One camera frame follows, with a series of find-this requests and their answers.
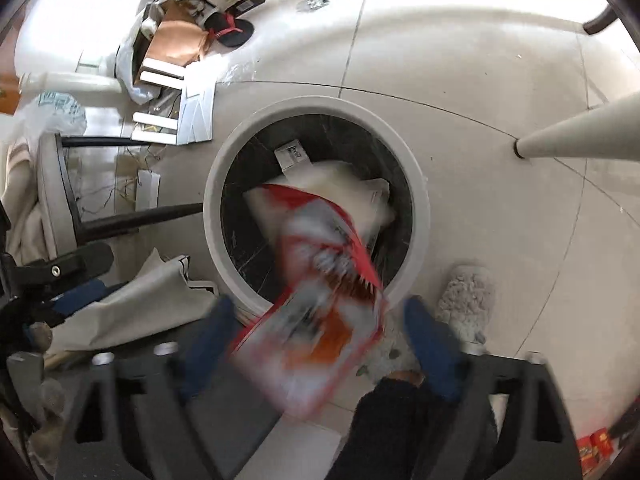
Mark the red white snack packet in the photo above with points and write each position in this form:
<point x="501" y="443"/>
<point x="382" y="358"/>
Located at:
<point x="310" y="340"/>

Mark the grey fuzzy slipper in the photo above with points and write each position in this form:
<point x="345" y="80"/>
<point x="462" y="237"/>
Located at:
<point x="467" y="295"/>
<point x="392" y="360"/>

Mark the grey upholstered chair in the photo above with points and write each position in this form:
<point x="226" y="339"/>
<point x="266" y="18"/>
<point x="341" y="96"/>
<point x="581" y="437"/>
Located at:
<point x="50" y="195"/>

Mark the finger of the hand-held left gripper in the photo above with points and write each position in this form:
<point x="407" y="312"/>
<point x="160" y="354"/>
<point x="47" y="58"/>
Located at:
<point x="80" y="296"/>
<point x="60" y="266"/>

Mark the silver foil wrapper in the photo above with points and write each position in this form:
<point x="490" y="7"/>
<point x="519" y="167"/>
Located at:
<point x="312" y="2"/>

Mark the flat white box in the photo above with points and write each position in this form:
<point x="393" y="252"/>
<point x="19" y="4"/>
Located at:
<point x="147" y="190"/>

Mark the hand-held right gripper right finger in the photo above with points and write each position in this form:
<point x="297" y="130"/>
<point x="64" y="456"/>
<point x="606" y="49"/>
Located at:
<point x="430" y="345"/>

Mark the dark wooden chair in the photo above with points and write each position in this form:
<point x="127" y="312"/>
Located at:
<point x="597" y="21"/>

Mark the white round bin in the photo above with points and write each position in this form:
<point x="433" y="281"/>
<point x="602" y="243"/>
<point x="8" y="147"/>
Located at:
<point x="320" y="105"/>

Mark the beige striped towel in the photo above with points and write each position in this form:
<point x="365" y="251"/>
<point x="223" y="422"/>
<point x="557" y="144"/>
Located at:
<point x="20" y="220"/>

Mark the brown paper sheet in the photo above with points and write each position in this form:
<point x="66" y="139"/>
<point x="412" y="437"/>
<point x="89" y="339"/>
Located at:
<point x="175" y="40"/>

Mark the clear printed plastic bag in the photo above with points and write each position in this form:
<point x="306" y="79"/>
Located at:
<point x="60" y="110"/>

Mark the person's dark trousers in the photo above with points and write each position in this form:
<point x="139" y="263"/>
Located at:
<point x="390" y="430"/>

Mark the small white printed box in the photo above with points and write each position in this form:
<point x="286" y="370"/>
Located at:
<point x="292" y="157"/>

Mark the black red sandal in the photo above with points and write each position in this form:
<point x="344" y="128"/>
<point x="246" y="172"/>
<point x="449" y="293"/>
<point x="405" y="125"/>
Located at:
<point x="235" y="35"/>

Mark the red yellow snack box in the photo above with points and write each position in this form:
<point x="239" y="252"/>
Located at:
<point x="595" y="447"/>

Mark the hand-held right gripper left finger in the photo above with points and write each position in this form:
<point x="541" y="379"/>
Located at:
<point x="207" y="340"/>

